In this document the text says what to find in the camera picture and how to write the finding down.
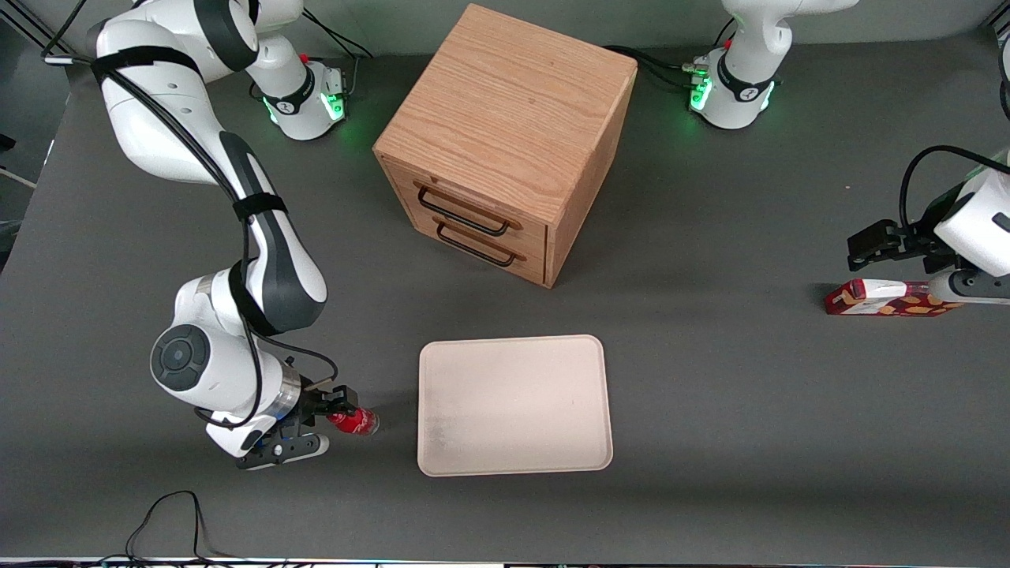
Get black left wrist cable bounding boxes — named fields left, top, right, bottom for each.
left=900, top=145, right=1010, bottom=230

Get black arm base cables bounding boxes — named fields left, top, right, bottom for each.
left=604, top=45, right=711, bottom=92
left=300, top=12, right=376, bottom=60

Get beige rectangular tray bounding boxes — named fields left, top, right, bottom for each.
left=417, top=334, right=614, bottom=478

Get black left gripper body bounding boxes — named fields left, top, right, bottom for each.
left=900, top=183, right=965, bottom=274

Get black wire drawer handle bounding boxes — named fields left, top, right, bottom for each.
left=436, top=219, right=519, bottom=267
left=416, top=183, right=511, bottom=237

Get black right arm base cables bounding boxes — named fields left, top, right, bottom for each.
left=300, top=12, right=376, bottom=60

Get dark metal frame rail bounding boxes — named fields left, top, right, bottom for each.
left=0, top=0, right=72, bottom=60

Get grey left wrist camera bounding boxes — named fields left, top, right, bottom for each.
left=927, top=268, right=1010, bottom=306

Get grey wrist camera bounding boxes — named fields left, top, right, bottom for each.
left=237, top=432, right=330, bottom=472
left=927, top=268, right=1010, bottom=306

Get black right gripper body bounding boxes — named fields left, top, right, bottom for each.
left=260, top=390, right=332, bottom=450

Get red patterned snack box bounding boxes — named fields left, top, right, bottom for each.
left=825, top=278, right=965, bottom=317

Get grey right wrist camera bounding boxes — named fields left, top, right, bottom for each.
left=237, top=432, right=330, bottom=472

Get wooden two-drawer cabinet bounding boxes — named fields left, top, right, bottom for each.
left=372, top=3, right=638, bottom=290

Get coke bottle with red cap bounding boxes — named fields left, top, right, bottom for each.
left=326, top=404, right=380, bottom=436

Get thin black looped cable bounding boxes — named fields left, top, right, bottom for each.
left=99, top=490, right=261, bottom=565

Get black left arm base cables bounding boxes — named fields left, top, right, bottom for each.
left=604, top=45, right=711, bottom=92

